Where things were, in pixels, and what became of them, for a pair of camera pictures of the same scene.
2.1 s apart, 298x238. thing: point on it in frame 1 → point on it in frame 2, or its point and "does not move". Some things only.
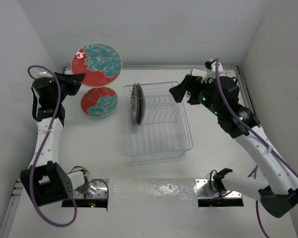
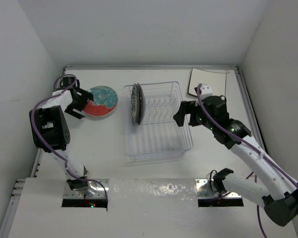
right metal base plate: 206,189 does not move
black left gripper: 73,81 → 85,97
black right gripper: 191,83 → 186,107
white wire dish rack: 164,133 does not move
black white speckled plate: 134,104 does not move
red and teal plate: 101,64 → 105,100
